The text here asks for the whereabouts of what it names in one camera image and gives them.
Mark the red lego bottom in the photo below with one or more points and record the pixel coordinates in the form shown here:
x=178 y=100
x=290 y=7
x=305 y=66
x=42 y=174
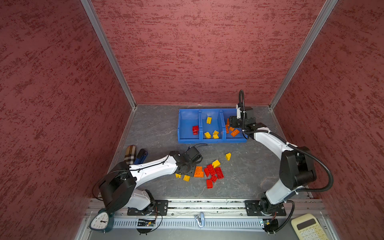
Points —
x=209 y=184

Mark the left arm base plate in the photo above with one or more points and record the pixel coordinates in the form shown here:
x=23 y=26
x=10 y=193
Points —
x=156 y=208

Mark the yellow sloped lego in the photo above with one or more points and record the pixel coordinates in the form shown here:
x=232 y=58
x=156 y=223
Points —
x=228 y=156

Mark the green alarm clock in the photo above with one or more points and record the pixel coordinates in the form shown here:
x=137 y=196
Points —
x=102 y=222

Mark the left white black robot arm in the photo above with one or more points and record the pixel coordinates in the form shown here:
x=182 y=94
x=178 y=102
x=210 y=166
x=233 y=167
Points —
x=119 y=188

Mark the beige calculator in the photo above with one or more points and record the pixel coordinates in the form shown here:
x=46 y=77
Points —
x=307 y=227

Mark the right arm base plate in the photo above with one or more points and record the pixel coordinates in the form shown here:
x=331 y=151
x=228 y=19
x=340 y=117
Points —
x=262 y=208

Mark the plaid cloth pouch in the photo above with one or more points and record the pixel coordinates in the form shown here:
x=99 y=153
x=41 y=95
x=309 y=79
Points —
x=130 y=155

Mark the blue three-compartment bin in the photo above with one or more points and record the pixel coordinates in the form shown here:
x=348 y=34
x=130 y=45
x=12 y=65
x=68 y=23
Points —
x=198 y=117

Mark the orange lego stack centre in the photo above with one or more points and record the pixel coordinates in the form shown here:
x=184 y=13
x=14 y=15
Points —
x=199 y=173

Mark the red lego cluster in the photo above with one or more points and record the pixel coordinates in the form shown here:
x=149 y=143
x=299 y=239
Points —
x=213 y=173

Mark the yellow long lego bottom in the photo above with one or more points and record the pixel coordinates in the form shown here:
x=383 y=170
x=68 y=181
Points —
x=186 y=178

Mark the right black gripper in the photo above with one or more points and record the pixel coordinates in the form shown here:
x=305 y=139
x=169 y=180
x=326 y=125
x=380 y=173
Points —
x=233 y=120

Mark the red lego single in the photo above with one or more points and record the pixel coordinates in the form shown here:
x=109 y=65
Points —
x=195 y=130

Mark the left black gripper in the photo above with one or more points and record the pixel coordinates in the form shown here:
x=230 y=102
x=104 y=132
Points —
x=191 y=172

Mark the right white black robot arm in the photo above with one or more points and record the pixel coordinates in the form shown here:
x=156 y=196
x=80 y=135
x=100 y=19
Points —
x=297 y=164

